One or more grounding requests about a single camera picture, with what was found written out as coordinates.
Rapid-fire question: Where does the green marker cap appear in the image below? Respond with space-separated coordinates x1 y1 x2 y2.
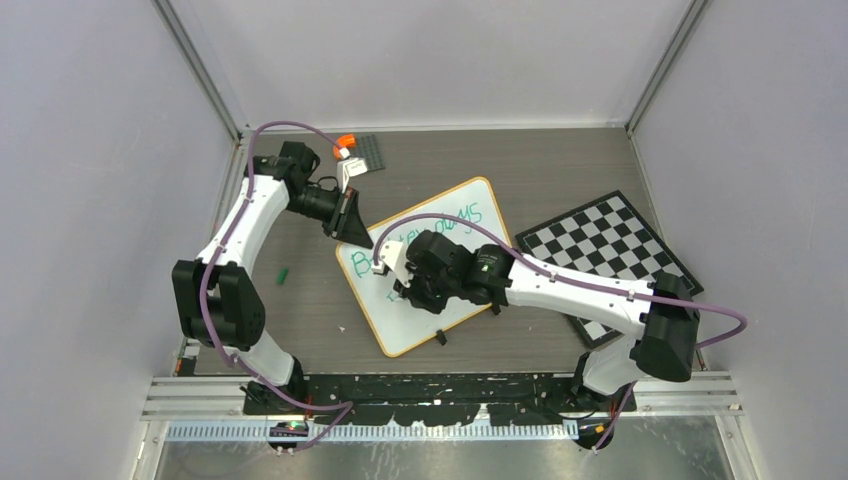
276 268 290 285

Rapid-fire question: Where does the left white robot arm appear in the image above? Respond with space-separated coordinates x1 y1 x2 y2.
171 141 373 414

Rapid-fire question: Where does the grey studded baseplate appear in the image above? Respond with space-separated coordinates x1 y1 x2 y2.
351 134 385 172

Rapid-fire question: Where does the aluminium rail frame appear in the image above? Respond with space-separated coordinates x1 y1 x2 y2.
140 132 745 444

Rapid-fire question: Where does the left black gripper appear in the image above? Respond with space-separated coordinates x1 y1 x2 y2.
286 184 374 248

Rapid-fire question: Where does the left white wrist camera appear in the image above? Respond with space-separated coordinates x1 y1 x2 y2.
336 157 369 191

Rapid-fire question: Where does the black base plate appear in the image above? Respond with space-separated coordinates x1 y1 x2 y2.
241 373 635 427

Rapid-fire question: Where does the black white checkerboard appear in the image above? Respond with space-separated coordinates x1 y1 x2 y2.
515 190 705 350

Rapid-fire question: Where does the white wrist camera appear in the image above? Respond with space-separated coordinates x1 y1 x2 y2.
336 157 369 191
371 240 413 288

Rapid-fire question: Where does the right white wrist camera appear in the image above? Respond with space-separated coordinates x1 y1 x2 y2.
371 240 413 288

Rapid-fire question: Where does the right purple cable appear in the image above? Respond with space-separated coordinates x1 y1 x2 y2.
370 212 749 453

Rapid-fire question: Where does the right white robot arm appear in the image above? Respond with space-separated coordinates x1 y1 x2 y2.
376 230 700 411

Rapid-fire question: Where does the orange curved block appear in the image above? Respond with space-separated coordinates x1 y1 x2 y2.
333 134 357 160

